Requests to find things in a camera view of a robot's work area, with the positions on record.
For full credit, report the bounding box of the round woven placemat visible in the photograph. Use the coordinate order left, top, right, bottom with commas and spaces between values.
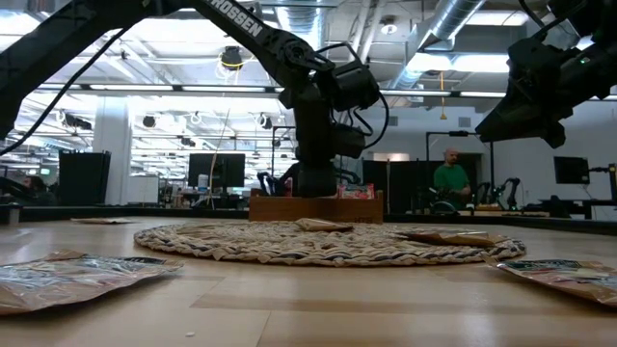
133, 219, 527, 269

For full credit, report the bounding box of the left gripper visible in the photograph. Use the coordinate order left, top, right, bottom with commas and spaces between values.
278, 81, 368, 199

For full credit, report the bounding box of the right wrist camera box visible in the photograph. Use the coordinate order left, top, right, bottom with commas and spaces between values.
506, 37, 575, 93

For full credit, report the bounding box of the black partition screen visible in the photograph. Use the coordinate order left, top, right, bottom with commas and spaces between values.
362, 158, 483, 213

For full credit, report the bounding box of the long linear light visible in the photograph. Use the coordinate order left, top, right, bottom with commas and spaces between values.
38, 82, 617, 102

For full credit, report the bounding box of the white pillar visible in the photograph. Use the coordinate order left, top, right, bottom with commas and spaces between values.
92, 95, 134, 207

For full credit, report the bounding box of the yellow hanging cord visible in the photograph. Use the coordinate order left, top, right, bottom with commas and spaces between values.
437, 71, 448, 121

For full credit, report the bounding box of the black cabinet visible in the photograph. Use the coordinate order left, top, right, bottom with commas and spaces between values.
58, 149, 112, 207

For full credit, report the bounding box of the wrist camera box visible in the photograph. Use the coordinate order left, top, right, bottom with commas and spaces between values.
321, 60, 382, 113
506, 37, 575, 93

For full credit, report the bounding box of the beige tea packet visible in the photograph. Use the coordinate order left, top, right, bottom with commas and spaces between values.
392, 229, 510, 249
0, 249, 185, 317
70, 217, 138, 226
293, 217, 355, 233
484, 257, 617, 308

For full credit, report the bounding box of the black computer monitor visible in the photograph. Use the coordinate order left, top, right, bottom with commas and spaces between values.
552, 155, 591, 186
187, 152, 247, 189

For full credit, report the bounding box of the wooden compartment box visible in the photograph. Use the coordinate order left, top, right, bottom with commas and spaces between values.
248, 188, 386, 225

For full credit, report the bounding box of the black robot station frame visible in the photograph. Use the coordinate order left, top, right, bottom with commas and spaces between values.
271, 124, 297, 194
425, 129, 496, 206

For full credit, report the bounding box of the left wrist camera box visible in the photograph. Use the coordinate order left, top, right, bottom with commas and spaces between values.
321, 60, 382, 113

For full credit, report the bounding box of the black aluminium table frame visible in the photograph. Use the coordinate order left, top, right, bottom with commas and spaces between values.
0, 204, 617, 237

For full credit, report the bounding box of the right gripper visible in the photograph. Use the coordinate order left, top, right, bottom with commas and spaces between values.
475, 57, 613, 149

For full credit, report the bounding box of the person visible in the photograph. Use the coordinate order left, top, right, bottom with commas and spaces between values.
13, 173, 59, 207
432, 147, 472, 203

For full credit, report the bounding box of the black desk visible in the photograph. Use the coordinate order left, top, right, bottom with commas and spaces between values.
539, 195, 617, 222

